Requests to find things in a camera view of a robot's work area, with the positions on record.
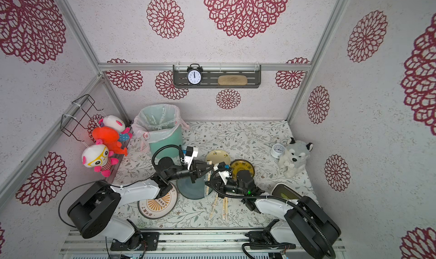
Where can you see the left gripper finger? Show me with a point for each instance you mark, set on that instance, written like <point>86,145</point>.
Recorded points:
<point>200,180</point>
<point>201,165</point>

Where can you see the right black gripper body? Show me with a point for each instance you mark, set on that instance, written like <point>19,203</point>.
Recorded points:
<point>218,180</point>

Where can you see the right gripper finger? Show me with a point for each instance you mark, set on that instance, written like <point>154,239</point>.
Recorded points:
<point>221,166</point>
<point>214,184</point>

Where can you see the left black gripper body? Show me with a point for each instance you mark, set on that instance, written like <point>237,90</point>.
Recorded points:
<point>197,168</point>

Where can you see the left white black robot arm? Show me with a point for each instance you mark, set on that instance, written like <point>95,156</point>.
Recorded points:
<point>93,212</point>

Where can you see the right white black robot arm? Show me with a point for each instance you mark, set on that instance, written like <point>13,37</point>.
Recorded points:
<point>297,222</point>

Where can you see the floral table mat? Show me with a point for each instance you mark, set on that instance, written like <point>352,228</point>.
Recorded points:
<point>250,141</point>

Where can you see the cream small plate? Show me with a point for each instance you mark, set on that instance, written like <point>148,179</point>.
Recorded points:
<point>217,156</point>

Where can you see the yellow patterned plate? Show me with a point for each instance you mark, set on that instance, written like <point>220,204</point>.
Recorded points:
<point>239,165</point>

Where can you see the dark green glass plate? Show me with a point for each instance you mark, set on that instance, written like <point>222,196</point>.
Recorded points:
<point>191,190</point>

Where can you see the green trash bin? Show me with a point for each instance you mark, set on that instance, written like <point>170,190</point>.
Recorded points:
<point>167,139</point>

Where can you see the white digital scale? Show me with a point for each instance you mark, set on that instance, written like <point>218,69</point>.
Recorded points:
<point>283,191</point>

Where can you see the white orange sunburst plate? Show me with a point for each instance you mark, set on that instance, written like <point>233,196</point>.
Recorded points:
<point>158,208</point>

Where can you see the small white alarm clock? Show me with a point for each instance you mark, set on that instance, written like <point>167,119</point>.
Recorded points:
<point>277,150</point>

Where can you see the pink white plush toy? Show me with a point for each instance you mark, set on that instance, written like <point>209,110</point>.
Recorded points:
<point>117,124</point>

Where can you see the grey husky plush toy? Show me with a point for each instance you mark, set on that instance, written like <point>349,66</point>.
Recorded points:
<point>294,159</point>

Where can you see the red plush toy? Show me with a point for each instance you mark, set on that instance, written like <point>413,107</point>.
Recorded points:
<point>110,138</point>

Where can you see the white plush with yellow glasses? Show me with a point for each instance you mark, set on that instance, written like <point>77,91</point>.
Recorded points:
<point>100,158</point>

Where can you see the wooden brush on shelf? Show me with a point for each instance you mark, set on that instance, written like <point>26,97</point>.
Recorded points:
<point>232,80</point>

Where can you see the black alarm clock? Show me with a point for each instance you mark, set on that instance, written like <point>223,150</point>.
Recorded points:
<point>194,74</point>

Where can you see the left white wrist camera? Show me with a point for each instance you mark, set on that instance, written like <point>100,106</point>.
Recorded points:
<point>190,154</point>

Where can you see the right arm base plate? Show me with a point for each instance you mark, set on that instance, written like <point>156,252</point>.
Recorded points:
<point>264,240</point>

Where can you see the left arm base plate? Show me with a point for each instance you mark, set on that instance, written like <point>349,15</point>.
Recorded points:
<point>146,241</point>

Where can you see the grey wall shelf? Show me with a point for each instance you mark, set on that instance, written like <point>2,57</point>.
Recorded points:
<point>211,74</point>

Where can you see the black wire wall rack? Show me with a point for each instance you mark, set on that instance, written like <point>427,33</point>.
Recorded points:
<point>81,118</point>

